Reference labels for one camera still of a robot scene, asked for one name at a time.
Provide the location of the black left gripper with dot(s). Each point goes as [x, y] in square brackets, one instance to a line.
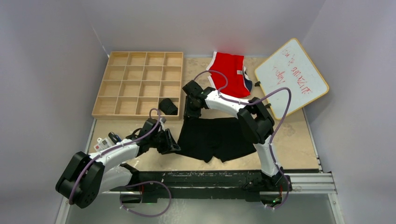
[169, 146]

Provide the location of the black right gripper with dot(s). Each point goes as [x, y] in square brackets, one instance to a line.
[188, 112]

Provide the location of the black striped underwear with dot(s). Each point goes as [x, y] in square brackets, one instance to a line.
[168, 107]

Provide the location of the plain black underwear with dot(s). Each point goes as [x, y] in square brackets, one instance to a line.
[222, 138]

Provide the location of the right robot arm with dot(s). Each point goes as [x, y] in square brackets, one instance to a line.
[254, 119]

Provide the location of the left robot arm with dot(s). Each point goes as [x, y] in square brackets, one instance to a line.
[88, 175]

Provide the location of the red white blue underwear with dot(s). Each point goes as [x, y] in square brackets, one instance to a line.
[229, 69]

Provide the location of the wooden compartment tray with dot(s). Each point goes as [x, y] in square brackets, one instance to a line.
[136, 81]

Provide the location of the plastic packaged card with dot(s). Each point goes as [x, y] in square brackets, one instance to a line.
[103, 144]

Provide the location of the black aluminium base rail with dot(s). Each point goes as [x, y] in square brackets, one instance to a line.
[248, 185]

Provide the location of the white board with wooden frame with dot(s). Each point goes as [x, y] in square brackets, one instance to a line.
[291, 67]

